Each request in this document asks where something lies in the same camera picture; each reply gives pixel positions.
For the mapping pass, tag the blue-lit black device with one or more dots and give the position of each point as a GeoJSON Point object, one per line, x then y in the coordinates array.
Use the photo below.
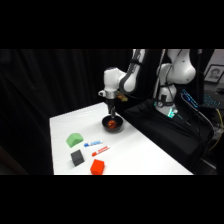
{"type": "Point", "coordinates": [190, 98]}

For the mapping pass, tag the red ball with yellow dots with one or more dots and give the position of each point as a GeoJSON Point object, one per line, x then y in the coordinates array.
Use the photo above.
{"type": "Point", "coordinates": [111, 124]}

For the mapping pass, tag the blue-lit keyboard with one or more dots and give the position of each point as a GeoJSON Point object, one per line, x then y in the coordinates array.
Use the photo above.
{"type": "Point", "coordinates": [213, 100]}

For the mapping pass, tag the blue white marker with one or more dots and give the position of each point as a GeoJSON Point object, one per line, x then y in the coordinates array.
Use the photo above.
{"type": "Point", "coordinates": [93, 143]}

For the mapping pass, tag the green status light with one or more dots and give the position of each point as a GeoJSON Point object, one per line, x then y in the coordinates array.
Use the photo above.
{"type": "Point", "coordinates": [171, 113]}

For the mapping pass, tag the yellow wrist mount piece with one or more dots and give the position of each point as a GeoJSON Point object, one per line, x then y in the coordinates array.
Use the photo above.
{"type": "Point", "coordinates": [122, 97]}

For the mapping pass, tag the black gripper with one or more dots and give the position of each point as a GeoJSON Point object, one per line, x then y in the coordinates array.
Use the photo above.
{"type": "Point", "coordinates": [111, 104]}

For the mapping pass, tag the black cube block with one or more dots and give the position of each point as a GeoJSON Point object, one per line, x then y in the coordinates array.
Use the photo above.
{"type": "Point", "coordinates": [77, 157]}

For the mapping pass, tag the red cube block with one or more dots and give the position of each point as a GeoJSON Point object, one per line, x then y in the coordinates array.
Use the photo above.
{"type": "Point", "coordinates": [97, 167]}

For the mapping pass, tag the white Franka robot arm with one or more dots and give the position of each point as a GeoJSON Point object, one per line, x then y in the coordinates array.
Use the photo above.
{"type": "Point", "coordinates": [180, 68]}

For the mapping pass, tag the black robot stand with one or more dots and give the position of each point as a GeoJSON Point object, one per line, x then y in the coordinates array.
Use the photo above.
{"type": "Point", "coordinates": [160, 130]}

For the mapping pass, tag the red white marker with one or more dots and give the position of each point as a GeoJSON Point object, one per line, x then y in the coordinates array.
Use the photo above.
{"type": "Point", "coordinates": [101, 151]}

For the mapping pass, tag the black bowl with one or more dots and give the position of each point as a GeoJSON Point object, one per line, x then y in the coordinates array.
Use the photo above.
{"type": "Point", "coordinates": [119, 126]}

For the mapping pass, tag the framed portrait picture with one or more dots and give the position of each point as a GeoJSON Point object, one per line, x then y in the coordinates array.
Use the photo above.
{"type": "Point", "coordinates": [214, 73]}

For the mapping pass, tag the green arched block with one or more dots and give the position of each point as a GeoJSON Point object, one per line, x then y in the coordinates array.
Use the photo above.
{"type": "Point", "coordinates": [74, 140]}

